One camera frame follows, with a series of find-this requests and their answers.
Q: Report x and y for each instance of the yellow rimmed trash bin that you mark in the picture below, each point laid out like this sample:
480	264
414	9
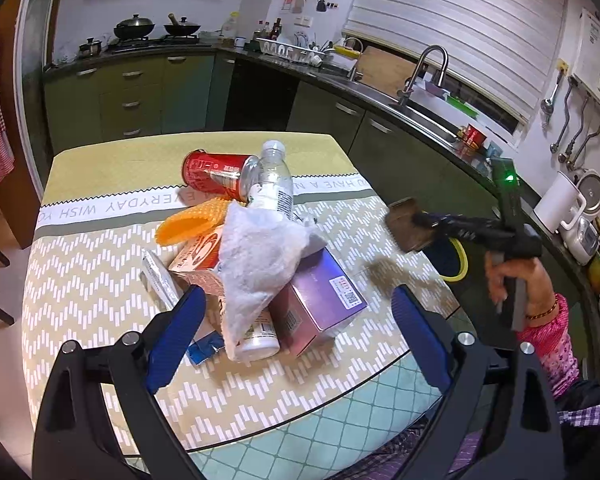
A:
461	260

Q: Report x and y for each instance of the teal diamond pattern tablecloth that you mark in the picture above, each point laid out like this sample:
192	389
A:
355	400

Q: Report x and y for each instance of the black wok with ladle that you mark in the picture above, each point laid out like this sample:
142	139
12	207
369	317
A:
182	26

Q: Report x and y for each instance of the small white drink bottle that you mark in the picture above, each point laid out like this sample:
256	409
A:
262	340

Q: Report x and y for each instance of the white wall water heater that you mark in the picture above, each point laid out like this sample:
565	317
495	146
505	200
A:
597	60

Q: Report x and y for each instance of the hanging steel ladle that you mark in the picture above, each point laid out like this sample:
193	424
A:
547	105

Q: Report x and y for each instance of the red tin on counter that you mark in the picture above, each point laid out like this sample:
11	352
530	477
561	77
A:
472	136

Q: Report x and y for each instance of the steel kitchen faucet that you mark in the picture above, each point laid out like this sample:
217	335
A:
442	60

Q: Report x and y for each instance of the wooden cutting board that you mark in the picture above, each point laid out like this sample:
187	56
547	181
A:
385	70

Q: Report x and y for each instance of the purple cardboard box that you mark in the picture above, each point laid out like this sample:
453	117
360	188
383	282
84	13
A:
315	305

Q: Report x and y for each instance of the white plastic bag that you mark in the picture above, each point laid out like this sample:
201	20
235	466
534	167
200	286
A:
260	260

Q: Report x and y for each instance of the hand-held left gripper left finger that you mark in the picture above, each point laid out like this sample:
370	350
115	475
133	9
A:
175	340

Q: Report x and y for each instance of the white window blind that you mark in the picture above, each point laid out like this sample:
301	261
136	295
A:
455	30

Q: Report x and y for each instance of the white dish rack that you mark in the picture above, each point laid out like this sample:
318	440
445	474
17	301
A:
285	50

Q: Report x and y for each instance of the orange and white carton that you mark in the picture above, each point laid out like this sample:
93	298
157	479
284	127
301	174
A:
195	260

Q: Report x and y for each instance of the orange cloth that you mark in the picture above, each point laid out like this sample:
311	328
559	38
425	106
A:
190	222

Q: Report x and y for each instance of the purple checked clothing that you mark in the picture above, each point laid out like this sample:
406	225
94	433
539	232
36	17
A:
590	412

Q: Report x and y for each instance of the person's right hand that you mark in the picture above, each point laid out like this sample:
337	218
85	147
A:
535	280

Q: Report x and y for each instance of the gas stove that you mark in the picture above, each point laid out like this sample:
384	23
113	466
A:
150	44

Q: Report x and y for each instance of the steel kitchen sink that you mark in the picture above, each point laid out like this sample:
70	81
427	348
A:
420	115

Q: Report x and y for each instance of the clear plastic bottle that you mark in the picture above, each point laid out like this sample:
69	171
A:
275	180

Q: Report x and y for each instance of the white enamel mug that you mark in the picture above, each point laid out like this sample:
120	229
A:
240	42

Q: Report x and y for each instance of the white electric kettle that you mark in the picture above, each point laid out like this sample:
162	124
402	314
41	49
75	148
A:
555	202

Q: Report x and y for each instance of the green kitchen cabinets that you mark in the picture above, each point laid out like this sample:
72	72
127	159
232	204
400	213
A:
185	90

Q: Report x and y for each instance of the black wok with lid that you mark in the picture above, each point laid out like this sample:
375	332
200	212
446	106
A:
135	25

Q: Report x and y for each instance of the yellow zigzag tablecloth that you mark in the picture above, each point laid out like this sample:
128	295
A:
105	260

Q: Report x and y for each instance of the cooking oil bottle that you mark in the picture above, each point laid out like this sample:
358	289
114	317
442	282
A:
230	27

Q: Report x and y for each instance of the person's right forearm pink sleeve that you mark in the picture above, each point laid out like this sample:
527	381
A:
555	345

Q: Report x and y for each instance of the red drink can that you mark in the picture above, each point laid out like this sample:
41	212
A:
210	170

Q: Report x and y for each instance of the small lidded pot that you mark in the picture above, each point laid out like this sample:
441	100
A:
90	47

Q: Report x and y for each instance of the white and blue sachet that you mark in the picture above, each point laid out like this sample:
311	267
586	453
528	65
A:
160	280

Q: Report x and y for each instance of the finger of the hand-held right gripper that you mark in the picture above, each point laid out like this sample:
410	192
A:
405	227

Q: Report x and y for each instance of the yellow dish tray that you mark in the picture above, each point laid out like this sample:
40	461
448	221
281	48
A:
345	51

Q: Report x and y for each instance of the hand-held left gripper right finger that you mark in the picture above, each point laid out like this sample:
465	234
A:
420	330

